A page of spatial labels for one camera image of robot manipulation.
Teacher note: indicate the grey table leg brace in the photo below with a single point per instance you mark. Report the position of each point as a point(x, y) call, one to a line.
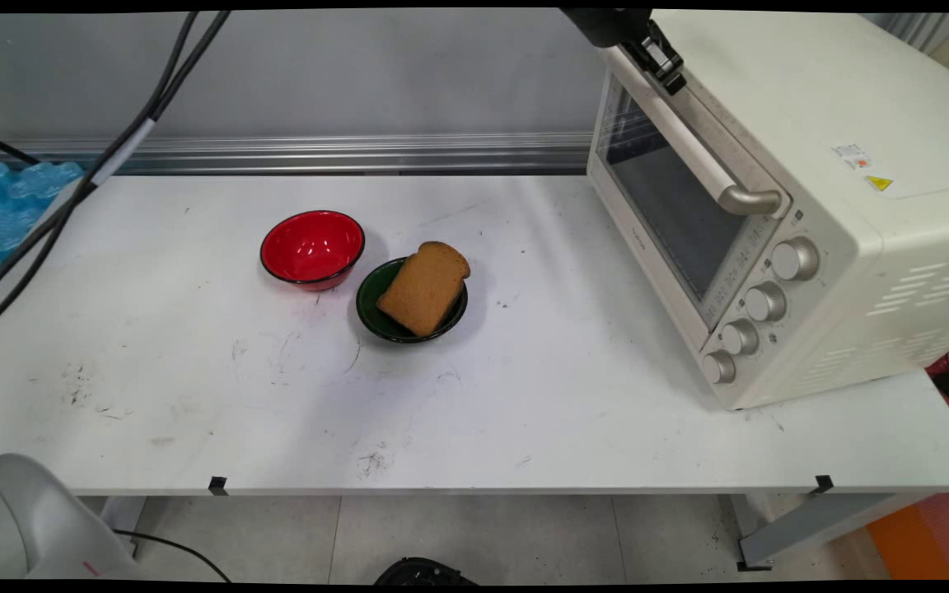
point(820, 523)

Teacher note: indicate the yellow warning sticker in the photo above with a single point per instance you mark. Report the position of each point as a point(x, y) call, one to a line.
point(880, 184)

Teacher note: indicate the white label sticker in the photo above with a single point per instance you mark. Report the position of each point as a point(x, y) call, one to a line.
point(852, 156)

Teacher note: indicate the cream toaster oven body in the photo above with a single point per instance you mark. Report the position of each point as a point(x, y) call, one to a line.
point(853, 107)

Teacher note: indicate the black table edge clip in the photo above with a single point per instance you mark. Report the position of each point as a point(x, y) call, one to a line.
point(218, 485)
point(824, 484)

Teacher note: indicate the aluminium wall rail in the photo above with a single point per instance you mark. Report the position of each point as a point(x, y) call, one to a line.
point(441, 152)

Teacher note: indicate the brown bread slice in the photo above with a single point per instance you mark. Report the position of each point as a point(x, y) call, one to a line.
point(425, 288)

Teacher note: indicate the black round floor object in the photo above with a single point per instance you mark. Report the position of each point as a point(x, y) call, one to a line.
point(425, 572)

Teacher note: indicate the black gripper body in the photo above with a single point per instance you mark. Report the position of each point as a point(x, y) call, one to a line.
point(606, 25)

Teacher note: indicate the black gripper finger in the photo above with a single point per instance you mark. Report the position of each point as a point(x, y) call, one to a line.
point(668, 62)
point(642, 56)

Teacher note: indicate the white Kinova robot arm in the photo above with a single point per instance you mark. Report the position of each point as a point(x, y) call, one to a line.
point(30, 519)

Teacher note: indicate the silver oven knob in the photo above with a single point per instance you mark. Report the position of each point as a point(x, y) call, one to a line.
point(796, 259)
point(740, 338)
point(765, 302)
point(719, 367)

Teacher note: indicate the dark green bowl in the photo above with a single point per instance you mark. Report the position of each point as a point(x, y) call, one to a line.
point(371, 309)

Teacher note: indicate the red bowl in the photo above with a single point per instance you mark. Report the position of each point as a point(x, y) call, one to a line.
point(312, 247)

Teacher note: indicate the grey table leg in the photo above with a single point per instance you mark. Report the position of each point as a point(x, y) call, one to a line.
point(122, 519)

